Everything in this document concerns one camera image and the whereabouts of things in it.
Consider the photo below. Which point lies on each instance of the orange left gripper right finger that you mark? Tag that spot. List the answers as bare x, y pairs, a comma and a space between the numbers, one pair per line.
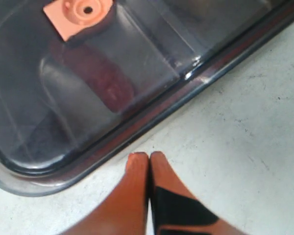
175, 210

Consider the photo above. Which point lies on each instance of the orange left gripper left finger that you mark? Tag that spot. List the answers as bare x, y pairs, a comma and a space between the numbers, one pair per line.
124, 210

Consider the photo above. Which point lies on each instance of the dark transparent lunch box lid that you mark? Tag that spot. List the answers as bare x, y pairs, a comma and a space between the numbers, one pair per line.
137, 61

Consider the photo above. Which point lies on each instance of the red toy sausage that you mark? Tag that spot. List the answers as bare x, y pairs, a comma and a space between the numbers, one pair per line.
104, 77

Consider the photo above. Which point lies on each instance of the stainless steel lunch box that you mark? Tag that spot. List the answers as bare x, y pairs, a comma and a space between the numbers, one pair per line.
198, 85

